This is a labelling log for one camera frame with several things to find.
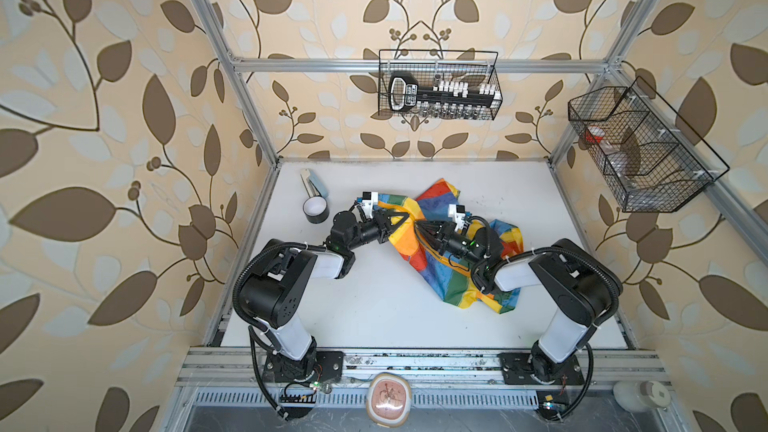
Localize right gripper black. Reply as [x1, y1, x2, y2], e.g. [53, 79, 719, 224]
[418, 220, 485, 271]

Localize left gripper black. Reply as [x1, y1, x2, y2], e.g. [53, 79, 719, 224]
[346, 211, 409, 254]

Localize rainbow striped jacket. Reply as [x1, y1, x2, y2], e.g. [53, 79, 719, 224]
[374, 179, 524, 314]

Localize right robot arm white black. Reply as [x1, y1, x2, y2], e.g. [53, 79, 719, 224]
[414, 220, 623, 384]

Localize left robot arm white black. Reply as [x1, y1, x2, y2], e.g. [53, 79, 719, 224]
[232, 206, 410, 383]

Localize black tape roll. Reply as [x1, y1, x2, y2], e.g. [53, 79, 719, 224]
[302, 196, 329, 224]

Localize pink round timer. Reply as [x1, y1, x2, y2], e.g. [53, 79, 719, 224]
[365, 373, 413, 428]

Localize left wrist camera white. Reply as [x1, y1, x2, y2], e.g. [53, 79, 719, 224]
[356, 191, 379, 215]

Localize black socket set rail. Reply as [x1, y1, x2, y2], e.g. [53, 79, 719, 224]
[384, 72, 503, 115]

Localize back wire basket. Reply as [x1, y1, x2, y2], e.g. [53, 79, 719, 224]
[377, 48, 503, 121]

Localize wire basket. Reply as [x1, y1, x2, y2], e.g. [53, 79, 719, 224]
[568, 76, 730, 213]
[377, 48, 503, 121]

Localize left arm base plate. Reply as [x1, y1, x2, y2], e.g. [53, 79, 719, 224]
[263, 350, 345, 383]

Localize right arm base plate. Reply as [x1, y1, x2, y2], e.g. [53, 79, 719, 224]
[498, 352, 587, 387]

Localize right wire basket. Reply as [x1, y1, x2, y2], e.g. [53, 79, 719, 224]
[568, 76, 730, 213]

